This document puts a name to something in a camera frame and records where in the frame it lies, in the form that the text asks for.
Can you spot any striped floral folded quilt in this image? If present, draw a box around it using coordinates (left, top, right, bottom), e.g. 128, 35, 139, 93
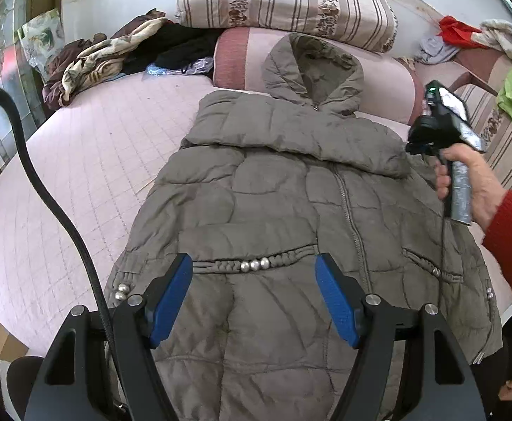
177, 0, 398, 53

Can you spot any beige patterned cloth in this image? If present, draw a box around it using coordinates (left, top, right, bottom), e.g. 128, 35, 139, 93
471, 19, 512, 60

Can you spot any striped floral side cushion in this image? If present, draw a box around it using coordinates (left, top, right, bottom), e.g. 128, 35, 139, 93
455, 48, 512, 190

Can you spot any olive green puffer jacket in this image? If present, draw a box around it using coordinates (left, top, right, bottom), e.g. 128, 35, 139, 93
108, 33, 502, 420

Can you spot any brown floral blanket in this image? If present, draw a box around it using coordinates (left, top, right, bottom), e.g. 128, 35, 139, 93
42, 9, 172, 111

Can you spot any pink quilted bed mattress cover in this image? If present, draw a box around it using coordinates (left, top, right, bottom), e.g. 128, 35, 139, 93
0, 70, 512, 360

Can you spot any person's right hand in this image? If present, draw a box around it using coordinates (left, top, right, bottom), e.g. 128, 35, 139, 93
441, 143, 507, 232

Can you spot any pink rolled quilt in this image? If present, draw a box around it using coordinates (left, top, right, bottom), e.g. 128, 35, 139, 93
213, 28, 423, 125

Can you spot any black garment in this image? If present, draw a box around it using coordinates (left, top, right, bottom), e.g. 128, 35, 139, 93
122, 23, 225, 74

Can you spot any red garment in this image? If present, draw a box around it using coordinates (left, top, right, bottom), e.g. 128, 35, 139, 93
439, 15, 486, 48

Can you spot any black cable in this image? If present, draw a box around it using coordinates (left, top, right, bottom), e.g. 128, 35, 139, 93
0, 85, 121, 387

